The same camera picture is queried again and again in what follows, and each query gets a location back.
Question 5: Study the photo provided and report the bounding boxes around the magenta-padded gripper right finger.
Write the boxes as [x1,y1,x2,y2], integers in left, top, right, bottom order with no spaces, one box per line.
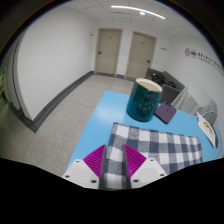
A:
[123,143,168,190]

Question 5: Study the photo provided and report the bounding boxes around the magenta wall logo sign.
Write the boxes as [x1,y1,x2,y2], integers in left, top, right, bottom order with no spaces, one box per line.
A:
[183,47,224,73]

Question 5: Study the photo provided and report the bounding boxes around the dark teal mug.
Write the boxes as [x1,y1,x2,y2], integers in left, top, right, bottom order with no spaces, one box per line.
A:
[126,77,164,123]

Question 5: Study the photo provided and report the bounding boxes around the blue white checked towel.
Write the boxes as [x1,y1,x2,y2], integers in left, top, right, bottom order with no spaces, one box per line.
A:
[99,121,204,191]

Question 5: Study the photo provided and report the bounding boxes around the white cloth-covered chair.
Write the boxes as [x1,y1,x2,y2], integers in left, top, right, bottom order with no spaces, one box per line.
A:
[171,83,219,123]

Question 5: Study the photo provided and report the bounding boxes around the beige door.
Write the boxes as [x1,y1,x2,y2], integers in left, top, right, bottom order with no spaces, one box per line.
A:
[125,31,158,80]
[94,28,123,77]

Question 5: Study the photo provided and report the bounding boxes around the white card with rainbow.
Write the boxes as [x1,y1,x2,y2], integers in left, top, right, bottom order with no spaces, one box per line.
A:
[195,111,218,148]

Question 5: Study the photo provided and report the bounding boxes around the flat dark grey card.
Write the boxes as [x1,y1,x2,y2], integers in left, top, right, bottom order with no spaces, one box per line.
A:
[214,130,220,148]

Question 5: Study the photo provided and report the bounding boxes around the long ceiling light strip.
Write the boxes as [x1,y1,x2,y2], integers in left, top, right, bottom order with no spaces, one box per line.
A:
[110,4,167,20]

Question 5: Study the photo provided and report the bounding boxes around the purple phone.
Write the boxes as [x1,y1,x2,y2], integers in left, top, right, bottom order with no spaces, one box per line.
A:
[153,101,178,125]

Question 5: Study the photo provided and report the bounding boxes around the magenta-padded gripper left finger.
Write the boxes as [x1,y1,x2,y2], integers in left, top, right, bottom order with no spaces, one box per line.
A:
[62,143,107,190]

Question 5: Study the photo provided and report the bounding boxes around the black bag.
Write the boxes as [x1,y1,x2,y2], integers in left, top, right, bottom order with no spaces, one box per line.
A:
[151,72,166,85]

